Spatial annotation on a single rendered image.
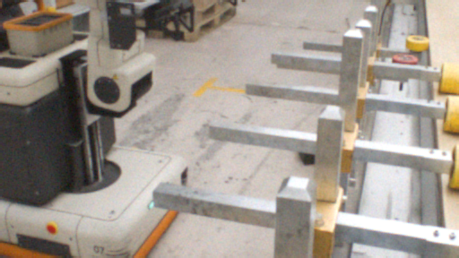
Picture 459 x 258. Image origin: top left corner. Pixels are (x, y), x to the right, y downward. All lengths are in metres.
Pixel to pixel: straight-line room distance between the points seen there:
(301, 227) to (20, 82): 1.49
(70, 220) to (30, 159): 0.26
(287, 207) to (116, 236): 1.47
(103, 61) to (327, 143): 1.23
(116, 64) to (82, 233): 0.61
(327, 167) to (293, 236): 0.26
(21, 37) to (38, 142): 0.38
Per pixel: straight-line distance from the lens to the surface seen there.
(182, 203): 0.83
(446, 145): 1.18
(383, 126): 1.90
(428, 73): 1.45
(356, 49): 0.95
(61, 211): 2.08
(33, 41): 2.01
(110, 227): 1.96
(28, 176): 2.06
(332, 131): 0.74
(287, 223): 0.52
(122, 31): 1.77
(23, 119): 1.94
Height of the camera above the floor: 1.41
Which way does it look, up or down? 24 degrees down
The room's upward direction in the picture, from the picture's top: 2 degrees clockwise
